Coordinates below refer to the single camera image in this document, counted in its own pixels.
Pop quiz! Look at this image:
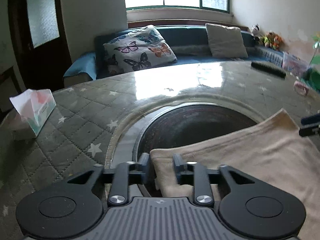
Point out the dark door with frosted glass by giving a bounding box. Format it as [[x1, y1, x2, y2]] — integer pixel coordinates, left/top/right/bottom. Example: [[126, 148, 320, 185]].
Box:
[[7, 0, 72, 90]]

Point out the black and white plush toy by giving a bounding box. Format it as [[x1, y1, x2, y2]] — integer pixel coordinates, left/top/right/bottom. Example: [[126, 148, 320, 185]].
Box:
[[251, 24, 262, 39]]

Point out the orange plush toy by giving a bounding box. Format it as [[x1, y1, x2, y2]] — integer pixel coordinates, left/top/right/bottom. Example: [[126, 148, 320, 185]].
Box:
[[271, 34, 282, 50]]

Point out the dark blue sofa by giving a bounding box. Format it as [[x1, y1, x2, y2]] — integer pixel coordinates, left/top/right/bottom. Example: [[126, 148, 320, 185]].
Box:
[[64, 25, 285, 80]]

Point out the green box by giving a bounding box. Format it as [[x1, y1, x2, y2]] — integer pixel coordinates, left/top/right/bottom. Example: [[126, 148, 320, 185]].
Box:
[[301, 67, 320, 92]]

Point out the yellow green plush toy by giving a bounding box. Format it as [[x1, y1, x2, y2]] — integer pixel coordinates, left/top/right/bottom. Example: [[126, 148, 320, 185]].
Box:
[[260, 31, 274, 48]]

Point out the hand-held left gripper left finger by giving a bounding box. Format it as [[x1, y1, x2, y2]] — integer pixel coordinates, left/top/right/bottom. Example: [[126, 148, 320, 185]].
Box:
[[67, 153, 150, 207]]

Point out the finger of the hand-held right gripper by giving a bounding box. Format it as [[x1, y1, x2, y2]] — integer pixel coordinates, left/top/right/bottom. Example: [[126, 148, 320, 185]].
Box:
[[301, 114, 320, 127], [299, 126, 320, 137]]

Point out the blue cushion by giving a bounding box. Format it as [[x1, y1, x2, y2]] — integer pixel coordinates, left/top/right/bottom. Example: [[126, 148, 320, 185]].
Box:
[[64, 52, 97, 80]]

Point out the beige pillow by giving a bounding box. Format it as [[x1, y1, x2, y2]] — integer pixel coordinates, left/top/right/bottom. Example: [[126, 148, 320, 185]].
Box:
[[205, 23, 249, 58]]

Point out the black remote control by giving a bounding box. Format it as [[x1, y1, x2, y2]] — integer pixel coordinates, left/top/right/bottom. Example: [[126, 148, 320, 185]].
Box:
[[251, 60, 286, 78]]

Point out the pink small item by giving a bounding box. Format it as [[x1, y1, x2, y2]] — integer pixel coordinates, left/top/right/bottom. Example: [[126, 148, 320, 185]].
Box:
[[294, 80, 310, 95]]

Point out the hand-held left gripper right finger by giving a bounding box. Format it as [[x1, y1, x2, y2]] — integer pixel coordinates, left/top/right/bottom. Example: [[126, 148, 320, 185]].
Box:
[[173, 154, 254, 207]]

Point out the round black stove plate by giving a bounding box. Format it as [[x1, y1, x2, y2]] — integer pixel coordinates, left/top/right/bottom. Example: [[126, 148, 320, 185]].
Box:
[[134, 102, 258, 198]]

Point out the butterfly print pillow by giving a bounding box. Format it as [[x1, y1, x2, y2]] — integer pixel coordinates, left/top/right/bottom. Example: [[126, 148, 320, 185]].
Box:
[[103, 25, 178, 75]]

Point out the clear plastic bag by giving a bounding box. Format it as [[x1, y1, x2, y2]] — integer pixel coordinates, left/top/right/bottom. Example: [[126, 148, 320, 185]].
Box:
[[282, 51, 308, 77]]

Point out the beige cloth garment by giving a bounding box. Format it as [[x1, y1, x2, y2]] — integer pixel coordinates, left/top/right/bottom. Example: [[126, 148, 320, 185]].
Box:
[[149, 108, 320, 240]]

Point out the tissue box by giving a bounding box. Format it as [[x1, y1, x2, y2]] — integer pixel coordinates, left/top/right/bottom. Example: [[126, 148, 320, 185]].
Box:
[[9, 89, 57, 140]]

